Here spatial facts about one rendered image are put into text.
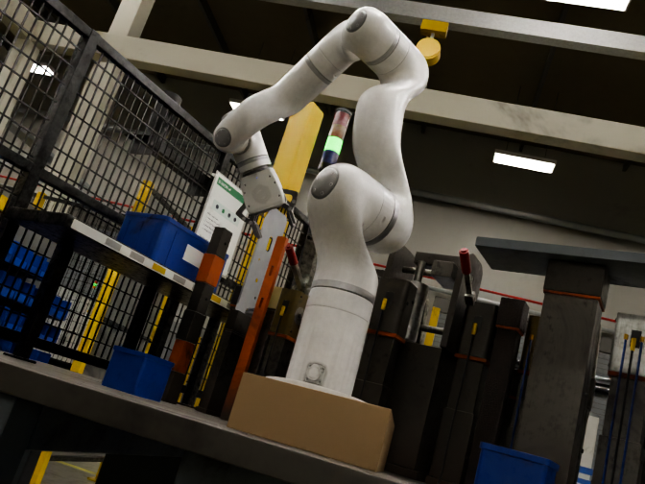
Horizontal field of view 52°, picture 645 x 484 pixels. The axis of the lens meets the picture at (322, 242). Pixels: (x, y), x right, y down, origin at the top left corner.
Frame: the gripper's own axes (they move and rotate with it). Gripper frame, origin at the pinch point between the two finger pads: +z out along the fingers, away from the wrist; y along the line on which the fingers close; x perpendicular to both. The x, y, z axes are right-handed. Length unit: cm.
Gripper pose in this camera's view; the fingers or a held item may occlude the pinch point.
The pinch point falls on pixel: (275, 229)
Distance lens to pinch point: 170.5
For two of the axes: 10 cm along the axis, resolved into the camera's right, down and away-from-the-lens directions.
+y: 9.4, -3.2, -1.4
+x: 1.3, -0.3, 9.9
